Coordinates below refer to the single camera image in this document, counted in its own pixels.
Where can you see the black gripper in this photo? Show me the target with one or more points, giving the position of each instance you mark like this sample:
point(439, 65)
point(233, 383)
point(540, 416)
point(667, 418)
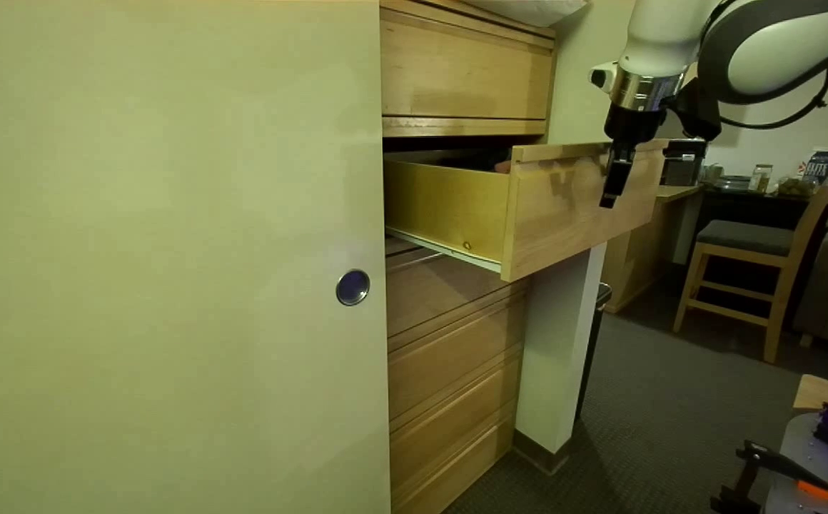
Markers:
point(632, 132)

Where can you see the light wooden drawer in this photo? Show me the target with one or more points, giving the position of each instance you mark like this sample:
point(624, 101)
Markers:
point(453, 438)
point(453, 361)
point(445, 289)
point(567, 209)
point(460, 74)

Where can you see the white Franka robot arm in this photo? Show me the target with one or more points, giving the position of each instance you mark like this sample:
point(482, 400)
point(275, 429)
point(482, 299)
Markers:
point(774, 38)

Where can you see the light wooden drawer front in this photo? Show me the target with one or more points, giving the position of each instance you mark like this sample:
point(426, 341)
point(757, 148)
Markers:
point(453, 438)
point(460, 74)
point(453, 361)
point(445, 289)

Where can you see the wooden desk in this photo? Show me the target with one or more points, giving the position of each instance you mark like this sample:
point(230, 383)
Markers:
point(646, 248)

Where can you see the dark framed box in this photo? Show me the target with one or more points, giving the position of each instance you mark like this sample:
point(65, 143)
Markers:
point(683, 163)

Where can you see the wooden chair grey seat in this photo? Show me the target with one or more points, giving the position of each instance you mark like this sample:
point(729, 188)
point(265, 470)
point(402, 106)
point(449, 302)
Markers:
point(753, 239)

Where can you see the glass jar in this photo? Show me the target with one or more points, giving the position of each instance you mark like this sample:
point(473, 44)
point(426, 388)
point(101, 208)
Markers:
point(763, 179)

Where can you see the blue printed box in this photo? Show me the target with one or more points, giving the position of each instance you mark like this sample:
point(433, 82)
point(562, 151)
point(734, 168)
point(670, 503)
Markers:
point(821, 168)

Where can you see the orange plastic piece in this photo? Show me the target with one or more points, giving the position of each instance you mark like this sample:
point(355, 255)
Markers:
point(814, 492)

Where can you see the cream sliding closet door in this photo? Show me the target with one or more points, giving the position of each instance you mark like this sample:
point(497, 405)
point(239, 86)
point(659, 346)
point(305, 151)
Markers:
point(148, 259)

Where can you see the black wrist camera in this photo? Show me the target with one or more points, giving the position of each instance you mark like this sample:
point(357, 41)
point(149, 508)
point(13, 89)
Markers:
point(696, 109)

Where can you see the light wooden dresser frame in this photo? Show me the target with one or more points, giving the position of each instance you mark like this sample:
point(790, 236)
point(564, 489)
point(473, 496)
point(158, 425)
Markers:
point(425, 151)

